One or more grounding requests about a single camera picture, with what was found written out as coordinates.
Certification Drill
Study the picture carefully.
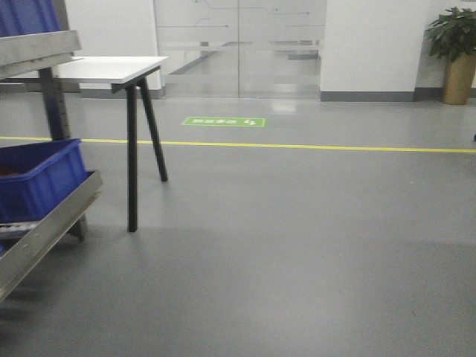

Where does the perforated grey shelf upright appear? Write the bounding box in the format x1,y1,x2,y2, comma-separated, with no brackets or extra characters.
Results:
38,67,71,141

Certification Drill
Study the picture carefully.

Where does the stainless steel shelf tray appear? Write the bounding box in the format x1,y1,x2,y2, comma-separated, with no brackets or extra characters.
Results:
1,30,81,80

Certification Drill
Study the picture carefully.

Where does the frosted glass door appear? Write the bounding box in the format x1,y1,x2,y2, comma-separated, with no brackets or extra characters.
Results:
154,0,327,99

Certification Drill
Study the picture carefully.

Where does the white table with black legs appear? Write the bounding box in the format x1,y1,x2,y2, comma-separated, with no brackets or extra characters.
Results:
1,57,168,232

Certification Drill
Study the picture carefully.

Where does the blue bin with red contents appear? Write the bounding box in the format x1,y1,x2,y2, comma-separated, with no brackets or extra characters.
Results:
1,138,88,223

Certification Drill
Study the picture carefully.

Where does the dark red material in bin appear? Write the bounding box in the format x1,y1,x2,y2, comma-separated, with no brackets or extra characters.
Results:
0,167,19,177

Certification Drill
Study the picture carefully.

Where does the gold plant pot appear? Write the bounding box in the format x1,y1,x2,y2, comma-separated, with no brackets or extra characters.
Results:
442,53,475,105

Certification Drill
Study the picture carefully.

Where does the potted green plant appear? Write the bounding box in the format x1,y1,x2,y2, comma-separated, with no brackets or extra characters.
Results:
425,7,475,62

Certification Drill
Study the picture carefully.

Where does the dark blue bin upper left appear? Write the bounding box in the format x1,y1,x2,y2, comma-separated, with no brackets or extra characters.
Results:
1,0,61,37

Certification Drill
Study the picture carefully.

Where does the steel lower shelf rail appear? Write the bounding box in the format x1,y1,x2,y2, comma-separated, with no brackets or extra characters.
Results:
1,170,103,300

